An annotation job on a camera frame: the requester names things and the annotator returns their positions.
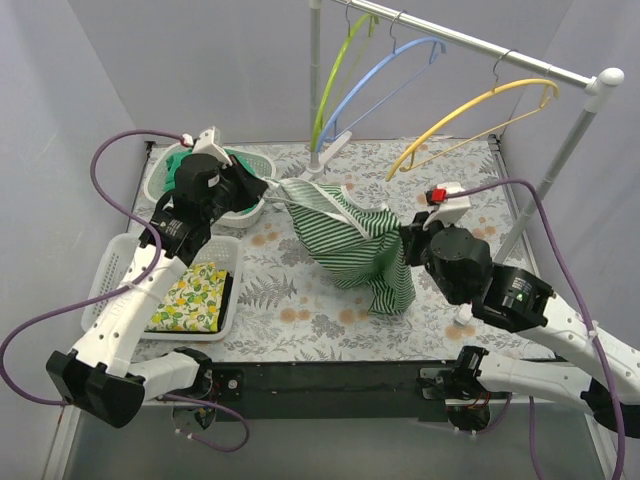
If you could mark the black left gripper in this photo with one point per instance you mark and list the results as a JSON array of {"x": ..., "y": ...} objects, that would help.
[{"x": 245, "y": 181}]

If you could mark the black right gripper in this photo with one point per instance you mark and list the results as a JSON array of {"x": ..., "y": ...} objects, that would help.
[{"x": 410, "y": 243}]

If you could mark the green white striped tank top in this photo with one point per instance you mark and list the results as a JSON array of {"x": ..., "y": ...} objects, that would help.
[{"x": 357, "y": 245}]

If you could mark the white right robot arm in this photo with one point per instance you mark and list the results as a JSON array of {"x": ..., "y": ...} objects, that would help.
[{"x": 601, "y": 373}]

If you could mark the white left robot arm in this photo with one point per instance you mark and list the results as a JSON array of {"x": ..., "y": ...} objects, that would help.
[{"x": 98, "y": 374}]

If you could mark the green plastic hanger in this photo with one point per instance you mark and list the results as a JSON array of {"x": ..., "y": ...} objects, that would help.
[{"x": 325, "y": 104}]

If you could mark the blue plastic hanger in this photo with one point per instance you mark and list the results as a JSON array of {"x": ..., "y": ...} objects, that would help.
[{"x": 437, "y": 48}]

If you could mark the green cloth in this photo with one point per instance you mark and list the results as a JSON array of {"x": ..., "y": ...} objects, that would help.
[{"x": 174, "y": 161}]

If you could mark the pale green oval basket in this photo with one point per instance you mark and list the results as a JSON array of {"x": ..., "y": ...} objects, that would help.
[{"x": 260, "y": 165}]

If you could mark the black folded cloth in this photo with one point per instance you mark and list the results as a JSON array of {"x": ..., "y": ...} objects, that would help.
[{"x": 225, "y": 301}]

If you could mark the lemon print folded cloth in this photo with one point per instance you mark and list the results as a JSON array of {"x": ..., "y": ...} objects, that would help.
[{"x": 194, "y": 303}]

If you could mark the white plastic laundry basket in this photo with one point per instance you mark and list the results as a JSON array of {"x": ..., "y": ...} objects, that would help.
[{"x": 226, "y": 252}]

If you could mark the white metal clothes rack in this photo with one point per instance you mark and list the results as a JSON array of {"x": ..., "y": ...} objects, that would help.
[{"x": 597, "y": 88}]

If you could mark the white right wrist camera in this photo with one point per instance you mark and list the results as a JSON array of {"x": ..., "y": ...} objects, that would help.
[{"x": 444, "y": 206}]

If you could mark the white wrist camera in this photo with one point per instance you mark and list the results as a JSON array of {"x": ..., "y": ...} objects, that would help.
[
  {"x": 207, "y": 142},
  {"x": 444, "y": 206}
]

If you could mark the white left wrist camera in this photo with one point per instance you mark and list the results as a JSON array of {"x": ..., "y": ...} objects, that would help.
[{"x": 207, "y": 142}]

